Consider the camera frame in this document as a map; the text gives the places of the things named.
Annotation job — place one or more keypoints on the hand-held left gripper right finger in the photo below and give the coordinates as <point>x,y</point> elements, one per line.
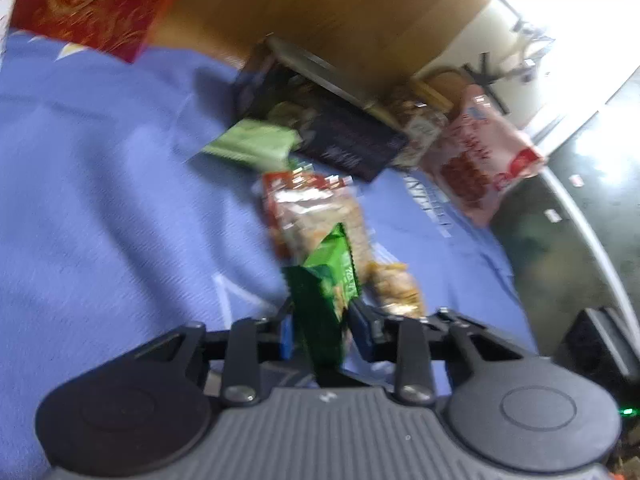
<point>361,332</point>

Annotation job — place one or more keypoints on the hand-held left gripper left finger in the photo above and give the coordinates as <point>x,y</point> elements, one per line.
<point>286,342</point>

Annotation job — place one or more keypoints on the dark green snack packet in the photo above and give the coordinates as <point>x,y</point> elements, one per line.
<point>325,285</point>

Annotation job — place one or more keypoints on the clear peanut bag red label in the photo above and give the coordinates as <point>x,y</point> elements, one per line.
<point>312,220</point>

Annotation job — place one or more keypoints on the black snack box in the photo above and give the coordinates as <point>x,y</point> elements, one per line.
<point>330,125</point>

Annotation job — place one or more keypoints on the pale green snack packet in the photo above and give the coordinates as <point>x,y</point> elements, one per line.
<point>250,142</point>

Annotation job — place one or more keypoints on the pink and white snack bag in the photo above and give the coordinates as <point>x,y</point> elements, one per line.
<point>480,155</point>

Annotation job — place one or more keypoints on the blue blanket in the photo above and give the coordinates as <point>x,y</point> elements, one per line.
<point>125,200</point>

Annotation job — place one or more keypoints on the glass jar with wooden lid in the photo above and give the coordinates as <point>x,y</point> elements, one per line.
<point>419,117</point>

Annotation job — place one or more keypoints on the black coat rack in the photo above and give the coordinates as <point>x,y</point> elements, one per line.
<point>515,55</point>

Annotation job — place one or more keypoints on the wooden headboard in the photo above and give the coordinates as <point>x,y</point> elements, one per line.
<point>325,10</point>

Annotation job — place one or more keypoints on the red patterned box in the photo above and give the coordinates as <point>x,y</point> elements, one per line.
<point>95,2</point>

